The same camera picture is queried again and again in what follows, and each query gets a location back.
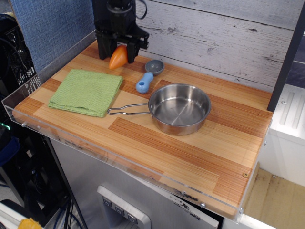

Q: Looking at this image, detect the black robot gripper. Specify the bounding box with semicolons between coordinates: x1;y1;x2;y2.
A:
96;0;149;63

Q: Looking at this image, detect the orange toy carrot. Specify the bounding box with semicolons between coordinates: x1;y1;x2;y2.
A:
109;45;128;70

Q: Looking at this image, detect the stainless steel pan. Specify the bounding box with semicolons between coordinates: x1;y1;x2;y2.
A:
107;83;212;135

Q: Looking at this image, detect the green folded towel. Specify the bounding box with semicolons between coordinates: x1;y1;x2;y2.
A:
48;69;123;117

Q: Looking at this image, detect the blue grey measuring scoop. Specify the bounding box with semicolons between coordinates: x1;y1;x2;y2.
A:
136;60;164;94

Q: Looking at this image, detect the black plastic crate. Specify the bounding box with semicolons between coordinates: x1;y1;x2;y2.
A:
0;13;36;93

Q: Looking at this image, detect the stainless steel cabinet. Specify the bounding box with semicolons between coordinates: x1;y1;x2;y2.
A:
51;140;223;229

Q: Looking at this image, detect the white metal box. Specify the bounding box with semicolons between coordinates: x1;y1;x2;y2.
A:
258;84;305;186

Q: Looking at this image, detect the clear acrylic table guard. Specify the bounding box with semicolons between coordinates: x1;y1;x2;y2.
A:
4;42;272;219

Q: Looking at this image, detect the black vertical post right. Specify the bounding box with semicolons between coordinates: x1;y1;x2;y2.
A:
267;2;305;112

